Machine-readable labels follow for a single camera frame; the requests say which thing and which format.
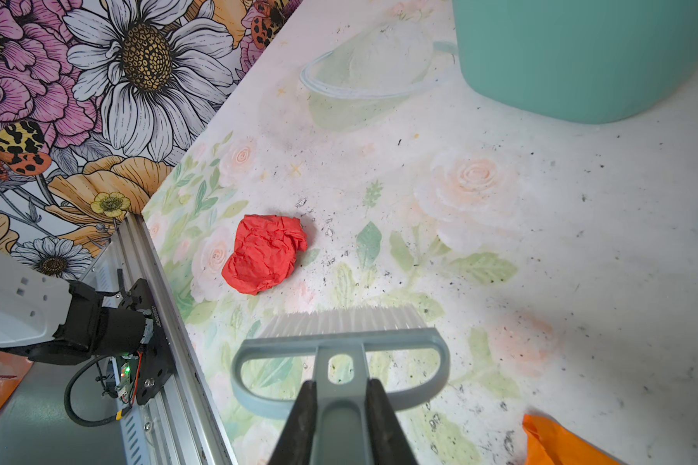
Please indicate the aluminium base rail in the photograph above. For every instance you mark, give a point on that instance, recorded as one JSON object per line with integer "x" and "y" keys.
{"x": 173, "y": 420}

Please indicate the orange folded paper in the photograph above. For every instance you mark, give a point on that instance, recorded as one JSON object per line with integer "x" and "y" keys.
{"x": 549, "y": 443}

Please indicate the grey-green hand brush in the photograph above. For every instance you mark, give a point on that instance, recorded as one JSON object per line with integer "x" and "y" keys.
{"x": 339, "y": 341}

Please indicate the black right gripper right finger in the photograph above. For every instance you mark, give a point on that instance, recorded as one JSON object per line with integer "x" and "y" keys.
{"x": 388, "y": 443}

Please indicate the red paper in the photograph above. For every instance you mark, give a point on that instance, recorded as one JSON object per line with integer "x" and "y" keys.
{"x": 265, "y": 253}

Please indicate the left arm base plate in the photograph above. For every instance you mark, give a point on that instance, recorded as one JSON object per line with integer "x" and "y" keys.
{"x": 142, "y": 375}

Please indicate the green plastic trash bin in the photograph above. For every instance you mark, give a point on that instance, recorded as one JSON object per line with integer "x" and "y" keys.
{"x": 588, "y": 62}

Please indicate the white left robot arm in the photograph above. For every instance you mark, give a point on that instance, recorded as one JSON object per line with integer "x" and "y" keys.
{"x": 65, "y": 322}

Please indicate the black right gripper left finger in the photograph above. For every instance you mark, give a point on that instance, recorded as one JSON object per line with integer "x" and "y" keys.
{"x": 296, "y": 439}

